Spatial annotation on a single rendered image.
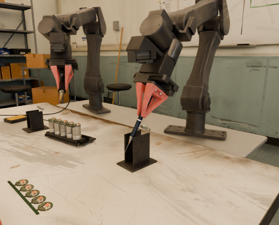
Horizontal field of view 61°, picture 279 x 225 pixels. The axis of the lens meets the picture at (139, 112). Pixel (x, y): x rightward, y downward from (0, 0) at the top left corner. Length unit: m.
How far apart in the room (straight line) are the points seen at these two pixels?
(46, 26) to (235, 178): 0.69
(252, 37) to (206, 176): 2.62
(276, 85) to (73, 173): 2.70
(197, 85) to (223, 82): 2.46
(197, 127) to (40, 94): 3.73
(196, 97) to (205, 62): 0.12
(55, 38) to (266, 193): 0.69
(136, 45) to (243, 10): 2.69
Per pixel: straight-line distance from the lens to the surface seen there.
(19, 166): 0.64
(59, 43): 0.80
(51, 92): 4.20
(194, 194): 0.49
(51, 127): 0.79
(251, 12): 3.12
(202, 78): 0.77
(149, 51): 0.54
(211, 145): 0.74
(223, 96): 3.24
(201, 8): 0.74
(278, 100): 3.05
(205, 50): 0.81
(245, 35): 3.11
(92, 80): 1.11
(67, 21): 0.92
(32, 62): 4.34
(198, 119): 0.78
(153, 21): 0.55
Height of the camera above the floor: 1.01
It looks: 14 degrees down
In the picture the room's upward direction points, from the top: straight up
